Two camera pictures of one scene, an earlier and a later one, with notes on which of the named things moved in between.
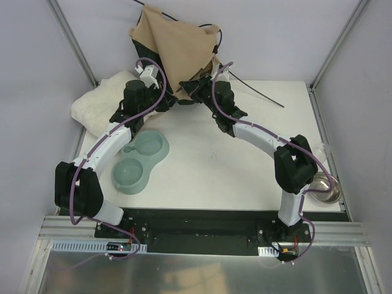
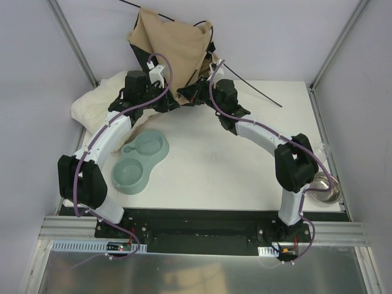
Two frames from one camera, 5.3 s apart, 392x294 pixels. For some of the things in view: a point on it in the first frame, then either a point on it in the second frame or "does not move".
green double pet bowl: [130, 172] does not move
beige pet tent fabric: [185, 50] does not move
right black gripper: [193, 89] does not move
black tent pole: [221, 36] -> [210, 41]
